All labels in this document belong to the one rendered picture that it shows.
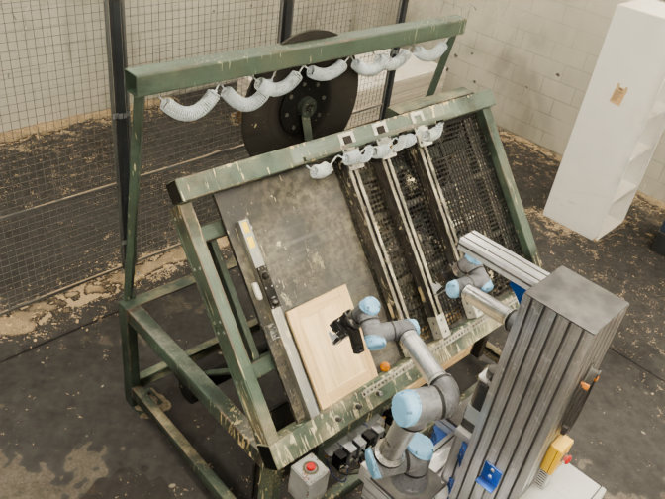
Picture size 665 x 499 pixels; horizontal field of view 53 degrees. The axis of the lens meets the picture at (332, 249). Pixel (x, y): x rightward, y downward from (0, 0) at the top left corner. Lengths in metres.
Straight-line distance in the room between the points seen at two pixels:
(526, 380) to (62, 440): 2.80
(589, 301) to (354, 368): 1.40
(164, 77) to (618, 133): 4.45
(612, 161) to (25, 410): 5.08
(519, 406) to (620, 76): 4.33
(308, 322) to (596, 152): 4.05
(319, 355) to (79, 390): 1.85
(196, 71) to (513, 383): 1.83
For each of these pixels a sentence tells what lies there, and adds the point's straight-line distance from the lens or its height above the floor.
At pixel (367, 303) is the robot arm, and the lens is 2.55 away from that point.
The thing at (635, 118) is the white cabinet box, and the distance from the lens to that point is 6.40.
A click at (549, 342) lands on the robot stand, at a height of 1.91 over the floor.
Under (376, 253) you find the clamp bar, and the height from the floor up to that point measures 1.35.
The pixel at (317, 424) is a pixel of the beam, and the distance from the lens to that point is 3.16.
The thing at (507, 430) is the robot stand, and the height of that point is 1.48.
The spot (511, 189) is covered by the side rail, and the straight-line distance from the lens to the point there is 4.30.
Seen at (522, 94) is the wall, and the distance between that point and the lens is 8.48.
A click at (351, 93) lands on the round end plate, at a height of 1.85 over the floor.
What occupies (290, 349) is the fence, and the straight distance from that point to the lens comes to 3.08.
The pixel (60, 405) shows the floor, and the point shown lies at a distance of 4.48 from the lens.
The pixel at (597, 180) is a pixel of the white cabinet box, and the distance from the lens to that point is 6.67.
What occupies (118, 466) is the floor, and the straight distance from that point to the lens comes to 4.13.
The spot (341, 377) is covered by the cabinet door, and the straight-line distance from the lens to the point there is 3.27.
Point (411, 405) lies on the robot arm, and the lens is 2.25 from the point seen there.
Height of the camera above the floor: 3.28
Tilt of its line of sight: 35 degrees down
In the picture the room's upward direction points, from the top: 9 degrees clockwise
